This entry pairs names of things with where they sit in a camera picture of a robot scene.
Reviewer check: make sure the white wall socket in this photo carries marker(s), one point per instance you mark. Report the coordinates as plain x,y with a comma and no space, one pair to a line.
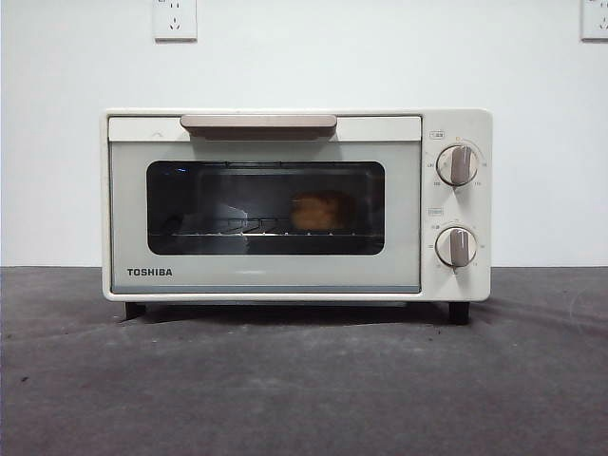
174,21
594,21

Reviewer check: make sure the cream Toshiba toaster oven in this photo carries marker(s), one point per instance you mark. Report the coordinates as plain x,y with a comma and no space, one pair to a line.
266,275

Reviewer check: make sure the golden brown bread roll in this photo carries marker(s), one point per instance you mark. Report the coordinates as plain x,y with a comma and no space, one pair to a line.
323,211

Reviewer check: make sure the cream oven control knob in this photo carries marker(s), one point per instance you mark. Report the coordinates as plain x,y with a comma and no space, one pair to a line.
457,246
458,165

